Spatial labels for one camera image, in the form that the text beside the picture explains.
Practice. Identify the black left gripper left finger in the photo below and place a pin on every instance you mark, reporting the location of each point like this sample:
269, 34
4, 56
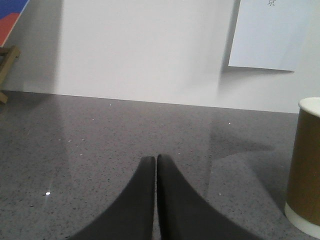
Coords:
131, 215

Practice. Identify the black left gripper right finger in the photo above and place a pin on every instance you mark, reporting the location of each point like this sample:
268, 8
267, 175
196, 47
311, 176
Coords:
184, 215

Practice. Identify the brown paper cup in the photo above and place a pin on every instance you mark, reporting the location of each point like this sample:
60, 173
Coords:
302, 205

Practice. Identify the white paper sheet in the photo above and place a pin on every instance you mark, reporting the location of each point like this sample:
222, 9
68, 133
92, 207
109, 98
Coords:
269, 34

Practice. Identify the wooden easel stand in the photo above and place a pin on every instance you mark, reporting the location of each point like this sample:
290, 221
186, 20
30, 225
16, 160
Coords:
7, 58

